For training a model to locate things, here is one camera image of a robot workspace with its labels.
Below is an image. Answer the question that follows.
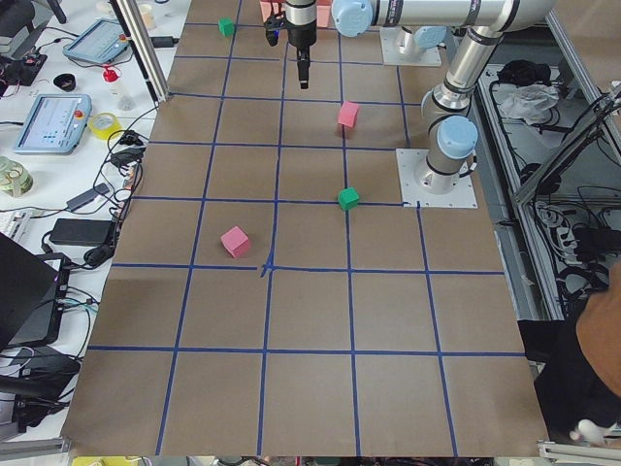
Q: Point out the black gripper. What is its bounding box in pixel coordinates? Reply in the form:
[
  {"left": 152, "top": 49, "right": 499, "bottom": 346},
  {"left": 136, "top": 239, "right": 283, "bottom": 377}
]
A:
[{"left": 284, "top": 0, "right": 317, "bottom": 89}]

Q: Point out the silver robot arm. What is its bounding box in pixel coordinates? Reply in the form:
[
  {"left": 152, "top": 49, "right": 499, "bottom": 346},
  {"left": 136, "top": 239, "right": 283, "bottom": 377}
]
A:
[
  {"left": 397, "top": 25, "right": 445, "bottom": 61},
  {"left": 331, "top": 0, "right": 554, "bottom": 194}
]

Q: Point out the pink plastic bin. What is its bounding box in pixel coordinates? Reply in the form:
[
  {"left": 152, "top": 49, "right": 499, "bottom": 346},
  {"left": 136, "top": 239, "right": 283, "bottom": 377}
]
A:
[{"left": 259, "top": 0, "right": 332, "bottom": 28}]

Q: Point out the pink foam cube centre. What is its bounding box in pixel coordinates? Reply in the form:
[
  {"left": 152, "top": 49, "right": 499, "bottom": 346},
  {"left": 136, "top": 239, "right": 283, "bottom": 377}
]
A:
[{"left": 338, "top": 101, "right": 360, "bottom": 128}]

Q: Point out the pink foam cube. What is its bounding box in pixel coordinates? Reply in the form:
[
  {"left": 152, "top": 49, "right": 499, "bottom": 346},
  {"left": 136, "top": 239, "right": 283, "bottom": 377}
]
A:
[
  {"left": 338, "top": 101, "right": 360, "bottom": 128},
  {"left": 220, "top": 226, "right": 251, "bottom": 258}
]

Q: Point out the green foam cube far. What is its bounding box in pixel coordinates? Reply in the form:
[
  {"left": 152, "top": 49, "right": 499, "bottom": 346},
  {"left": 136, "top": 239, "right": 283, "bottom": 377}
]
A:
[{"left": 217, "top": 17, "right": 236, "bottom": 37}]

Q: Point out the green foam cube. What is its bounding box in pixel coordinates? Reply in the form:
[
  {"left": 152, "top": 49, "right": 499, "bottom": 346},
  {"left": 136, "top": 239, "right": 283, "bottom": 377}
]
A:
[
  {"left": 217, "top": 17, "right": 236, "bottom": 37},
  {"left": 338, "top": 186, "right": 360, "bottom": 212}
]

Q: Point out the green foam cube centre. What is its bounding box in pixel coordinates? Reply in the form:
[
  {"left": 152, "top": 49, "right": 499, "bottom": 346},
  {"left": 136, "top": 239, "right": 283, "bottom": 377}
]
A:
[{"left": 338, "top": 186, "right": 360, "bottom": 212}]

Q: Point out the red capped white bottle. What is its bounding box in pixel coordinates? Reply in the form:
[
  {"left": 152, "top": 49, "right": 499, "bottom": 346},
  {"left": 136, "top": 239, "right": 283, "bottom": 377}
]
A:
[{"left": 103, "top": 65, "right": 135, "bottom": 112}]

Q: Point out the far teach pendant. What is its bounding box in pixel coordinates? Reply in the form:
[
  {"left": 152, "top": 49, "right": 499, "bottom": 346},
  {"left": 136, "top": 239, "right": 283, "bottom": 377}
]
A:
[{"left": 63, "top": 18, "right": 128, "bottom": 65}]

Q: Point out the teach pendant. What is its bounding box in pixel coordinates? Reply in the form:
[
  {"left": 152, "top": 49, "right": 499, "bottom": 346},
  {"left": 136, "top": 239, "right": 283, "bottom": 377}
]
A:
[
  {"left": 14, "top": 94, "right": 92, "bottom": 155},
  {"left": 63, "top": 18, "right": 128, "bottom": 65}
]

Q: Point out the pink foam cube outer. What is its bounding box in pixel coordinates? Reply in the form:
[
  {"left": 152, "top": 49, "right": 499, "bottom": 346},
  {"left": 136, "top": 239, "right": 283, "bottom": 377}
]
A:
[{"left": 220, "top": 226, "right": 251, "bottom": 258}]

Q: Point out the yellow tape roll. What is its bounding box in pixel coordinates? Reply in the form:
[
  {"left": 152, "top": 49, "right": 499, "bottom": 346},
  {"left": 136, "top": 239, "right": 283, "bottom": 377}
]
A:
[{"left": 87, "top": 113, "right": 123, "bottom": 141}]

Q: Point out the white crumpled cloth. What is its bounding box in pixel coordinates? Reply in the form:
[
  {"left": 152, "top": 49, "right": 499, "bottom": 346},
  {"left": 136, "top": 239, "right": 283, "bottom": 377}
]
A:
[{"left": 499, "top": 84, "right": 559, "bottom": 125}]

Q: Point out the black small bowl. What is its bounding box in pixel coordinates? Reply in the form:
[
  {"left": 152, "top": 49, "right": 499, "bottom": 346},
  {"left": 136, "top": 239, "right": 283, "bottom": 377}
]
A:
[{"left": 52, "top": 73, "right": 77, "bottom": 92}]

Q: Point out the near teach pendant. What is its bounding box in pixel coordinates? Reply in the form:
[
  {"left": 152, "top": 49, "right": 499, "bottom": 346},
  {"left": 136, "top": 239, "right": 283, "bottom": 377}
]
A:
[{"left": 14, "top": 94, "right": 92, "bottom": 155}]

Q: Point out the black power adapter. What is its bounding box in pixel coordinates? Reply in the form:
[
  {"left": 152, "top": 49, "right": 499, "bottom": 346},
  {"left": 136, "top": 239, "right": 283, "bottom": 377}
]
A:
[{"left": 49, "top": 218, "right": 114, "bottom": 247}]

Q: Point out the black laptop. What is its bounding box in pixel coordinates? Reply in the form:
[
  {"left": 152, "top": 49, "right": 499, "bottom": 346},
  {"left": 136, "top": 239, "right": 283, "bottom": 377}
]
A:
[{"left": 1, "top": 235, "right": 70, "bottom": 350}]

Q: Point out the person in orange shirt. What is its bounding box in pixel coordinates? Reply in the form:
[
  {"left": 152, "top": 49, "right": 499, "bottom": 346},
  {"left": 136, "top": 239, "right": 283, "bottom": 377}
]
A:
[{"left": 518, "top": 285, "right": 620, "bottom": 443}]

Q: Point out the aluminium frame post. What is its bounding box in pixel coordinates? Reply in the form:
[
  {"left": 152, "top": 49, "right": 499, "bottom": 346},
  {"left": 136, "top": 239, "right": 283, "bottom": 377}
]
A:
[{"left": 110, "top": 0, "right": 169, "bottom": 104}]

